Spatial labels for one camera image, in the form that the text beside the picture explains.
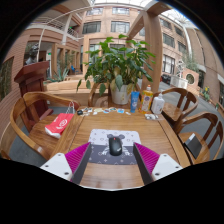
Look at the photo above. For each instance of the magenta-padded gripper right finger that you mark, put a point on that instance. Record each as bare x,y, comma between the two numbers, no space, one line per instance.
165,166

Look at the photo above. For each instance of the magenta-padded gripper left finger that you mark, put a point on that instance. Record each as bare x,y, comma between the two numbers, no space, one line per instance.
56,165

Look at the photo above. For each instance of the black computer mouse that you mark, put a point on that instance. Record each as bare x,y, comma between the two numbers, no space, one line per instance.
115,146

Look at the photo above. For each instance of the grey printed mouse pad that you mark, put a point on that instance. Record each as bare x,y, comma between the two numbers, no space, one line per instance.
100,136

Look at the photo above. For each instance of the black flat box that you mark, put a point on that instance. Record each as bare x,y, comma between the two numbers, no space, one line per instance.
192,146

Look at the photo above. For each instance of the red shopping bag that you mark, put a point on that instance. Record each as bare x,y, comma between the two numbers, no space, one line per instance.
59,125

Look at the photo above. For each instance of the clear plastic bag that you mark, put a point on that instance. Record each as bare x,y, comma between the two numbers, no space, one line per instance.
151,116

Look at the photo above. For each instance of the white pump bottle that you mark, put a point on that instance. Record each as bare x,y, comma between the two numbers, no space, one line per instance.
157,106

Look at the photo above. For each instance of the small white piece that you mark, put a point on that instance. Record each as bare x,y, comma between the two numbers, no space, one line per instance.
128,113

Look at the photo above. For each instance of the yellow dish soap bottle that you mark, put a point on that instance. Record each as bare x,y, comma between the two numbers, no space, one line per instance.
146,101

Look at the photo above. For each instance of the pale yellow sticker card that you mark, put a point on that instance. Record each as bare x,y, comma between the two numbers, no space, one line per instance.
99,110

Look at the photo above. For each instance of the blue sticker card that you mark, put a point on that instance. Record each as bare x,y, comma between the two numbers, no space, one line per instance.
120,111
112,109
106,111

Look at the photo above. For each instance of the blue squeeze tube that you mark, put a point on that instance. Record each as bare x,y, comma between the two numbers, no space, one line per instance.
134,101

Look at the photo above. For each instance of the dark red wooden lectern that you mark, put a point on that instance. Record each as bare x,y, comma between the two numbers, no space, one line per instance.
33,83

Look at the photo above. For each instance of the dark parked car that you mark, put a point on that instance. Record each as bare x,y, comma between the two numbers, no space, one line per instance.
166,79

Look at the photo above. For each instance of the spiky green agave plant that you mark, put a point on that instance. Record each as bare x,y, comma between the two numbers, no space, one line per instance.
59,76

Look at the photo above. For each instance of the dark bust statue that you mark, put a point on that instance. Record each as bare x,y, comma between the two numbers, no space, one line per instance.
32,55

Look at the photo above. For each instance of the green potted plant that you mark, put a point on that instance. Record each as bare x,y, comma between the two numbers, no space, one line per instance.
116,63

